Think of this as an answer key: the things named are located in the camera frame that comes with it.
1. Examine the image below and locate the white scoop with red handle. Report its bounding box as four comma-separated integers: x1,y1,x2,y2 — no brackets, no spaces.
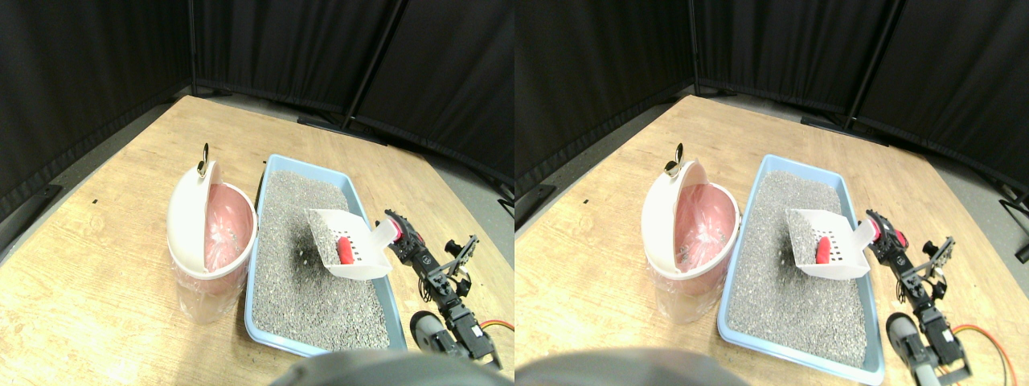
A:
785,208,910,281
306,208,404,281

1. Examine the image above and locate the blue litter tray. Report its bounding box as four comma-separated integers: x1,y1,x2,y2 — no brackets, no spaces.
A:
717,154,886,386
244,154,408,358

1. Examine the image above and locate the black curtain stand pole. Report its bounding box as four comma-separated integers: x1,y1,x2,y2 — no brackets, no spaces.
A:
799,0,906,146
687,0,701,97
187,0,201,97
297,0,406,146

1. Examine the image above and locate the white bin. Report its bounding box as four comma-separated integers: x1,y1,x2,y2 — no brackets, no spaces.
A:
166,144,259,326
641,144,740,326

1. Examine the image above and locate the black bracket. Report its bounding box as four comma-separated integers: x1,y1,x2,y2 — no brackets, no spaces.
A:
920,236,958,279
442,235,482,279

